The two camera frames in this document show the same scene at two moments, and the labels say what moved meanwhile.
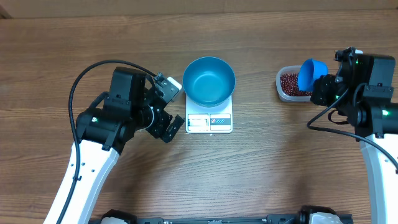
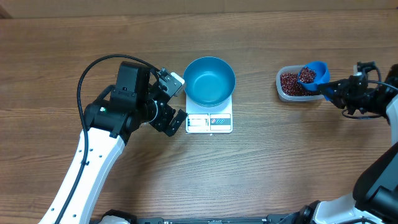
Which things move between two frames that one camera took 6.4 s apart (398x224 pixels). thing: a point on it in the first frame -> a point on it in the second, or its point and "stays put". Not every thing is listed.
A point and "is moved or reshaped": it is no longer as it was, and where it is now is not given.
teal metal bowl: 209,81 stays put
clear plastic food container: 287,86 stays put
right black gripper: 323,86 -> 343,89
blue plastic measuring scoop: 310,70 is moved or reshaped
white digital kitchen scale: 217,119 stays put
